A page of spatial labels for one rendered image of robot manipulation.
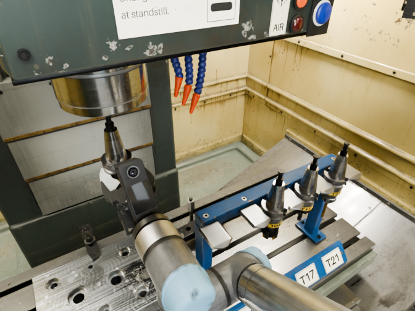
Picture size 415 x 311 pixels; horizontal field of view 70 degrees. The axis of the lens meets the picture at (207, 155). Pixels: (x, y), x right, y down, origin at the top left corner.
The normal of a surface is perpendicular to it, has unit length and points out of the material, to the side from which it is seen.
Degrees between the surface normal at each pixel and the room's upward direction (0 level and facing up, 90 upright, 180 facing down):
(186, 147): 90
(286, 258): 0
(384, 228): 24
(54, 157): 90
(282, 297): 40
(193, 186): 0
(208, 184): 0
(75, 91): 90
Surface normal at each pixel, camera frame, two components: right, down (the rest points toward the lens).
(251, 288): -0.80, -0.45
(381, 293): -0.34, -0.62
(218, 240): 0.00, -0.81
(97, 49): 0.51, 0.51
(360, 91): -0.86, 0.29
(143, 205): 0.47, 0.04
